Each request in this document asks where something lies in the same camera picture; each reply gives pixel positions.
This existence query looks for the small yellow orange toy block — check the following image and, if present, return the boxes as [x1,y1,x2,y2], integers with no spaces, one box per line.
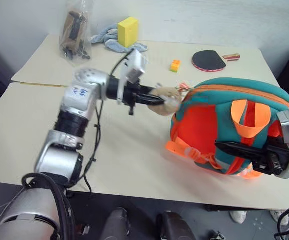
[169,59,182,74]

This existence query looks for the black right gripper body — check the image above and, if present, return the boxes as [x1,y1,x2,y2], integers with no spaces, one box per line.
[252,136,289,176]

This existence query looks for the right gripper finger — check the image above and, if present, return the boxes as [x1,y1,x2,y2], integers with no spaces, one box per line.
[223,147,271,162]
[214,140,269,152]

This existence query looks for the beige plush toy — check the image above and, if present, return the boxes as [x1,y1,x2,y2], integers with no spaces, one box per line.
[148,86,184,117]

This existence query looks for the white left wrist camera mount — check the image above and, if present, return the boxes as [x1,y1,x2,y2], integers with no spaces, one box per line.
[116,48,148,104]

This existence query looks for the blue towel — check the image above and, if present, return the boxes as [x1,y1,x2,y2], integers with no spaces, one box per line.
[91,23,150,55]

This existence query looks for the black table tennis paddle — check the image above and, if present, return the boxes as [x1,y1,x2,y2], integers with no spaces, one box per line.
[191,50,242,73]

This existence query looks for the yellow box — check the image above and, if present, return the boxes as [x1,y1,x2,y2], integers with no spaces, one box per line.
[117,16,140,49]

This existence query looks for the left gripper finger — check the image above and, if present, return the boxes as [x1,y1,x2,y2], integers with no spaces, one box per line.
[139,84,161,96]
[136,95,166,106]

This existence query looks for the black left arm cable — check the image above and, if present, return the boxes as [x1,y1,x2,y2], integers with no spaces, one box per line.
[83,48,136,195]

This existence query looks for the orange and teal backpack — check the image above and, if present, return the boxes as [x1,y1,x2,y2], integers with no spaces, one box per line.
[165,77,289,181]

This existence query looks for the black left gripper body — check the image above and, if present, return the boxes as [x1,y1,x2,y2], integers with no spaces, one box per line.
[122,81,146,116]

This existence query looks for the dark rounded shape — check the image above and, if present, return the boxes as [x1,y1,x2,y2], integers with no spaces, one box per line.
[155,210,198,240]
[101,206,136,240]

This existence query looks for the white shoe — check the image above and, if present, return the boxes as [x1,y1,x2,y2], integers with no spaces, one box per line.
[270,210,289,225]
[228,210,248,225]

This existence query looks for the clear plastic bag with parts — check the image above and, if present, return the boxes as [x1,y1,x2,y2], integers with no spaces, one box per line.
[58,0,93,68]

